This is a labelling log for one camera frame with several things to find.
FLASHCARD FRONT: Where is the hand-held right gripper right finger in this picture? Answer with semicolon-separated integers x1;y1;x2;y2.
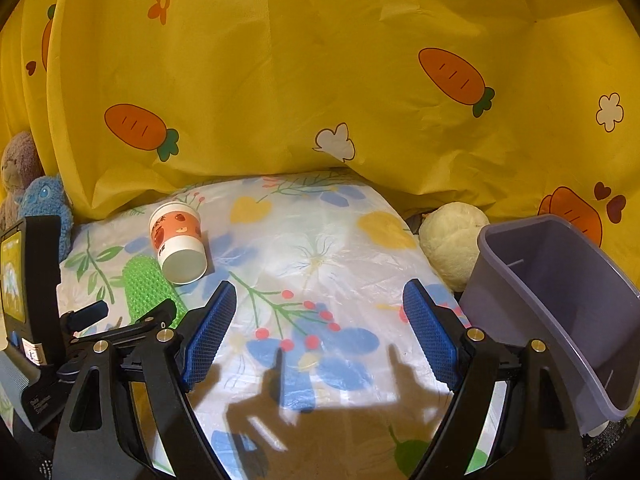
402;278;586;480

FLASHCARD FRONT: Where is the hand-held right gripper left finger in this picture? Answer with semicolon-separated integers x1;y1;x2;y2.
52;280;237;480

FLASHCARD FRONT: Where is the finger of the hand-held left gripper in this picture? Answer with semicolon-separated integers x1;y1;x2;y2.
102;300;178;342
60;300;109;333

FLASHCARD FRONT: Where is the green foam net sleeve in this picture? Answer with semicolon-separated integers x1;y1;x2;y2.
122;255;188;323

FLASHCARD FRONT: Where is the purple plastic bin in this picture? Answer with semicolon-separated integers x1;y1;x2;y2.
460;214;640;423

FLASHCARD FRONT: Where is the orange print paper cup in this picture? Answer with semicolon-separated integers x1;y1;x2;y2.
149;201;207;285

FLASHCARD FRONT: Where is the blue plush toy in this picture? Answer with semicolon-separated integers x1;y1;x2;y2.
20;175;76;263

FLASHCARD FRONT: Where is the cream plush toy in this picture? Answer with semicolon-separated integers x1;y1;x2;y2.
419;202;491;293

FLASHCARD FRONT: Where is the brown plush toy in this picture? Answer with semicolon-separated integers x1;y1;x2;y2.
0;131;42;231

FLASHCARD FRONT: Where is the floral plastic sheet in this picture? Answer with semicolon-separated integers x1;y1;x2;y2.
0;170;501;480

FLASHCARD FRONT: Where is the yellow carrot print cloth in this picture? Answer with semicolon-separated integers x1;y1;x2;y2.
0;0;640;271

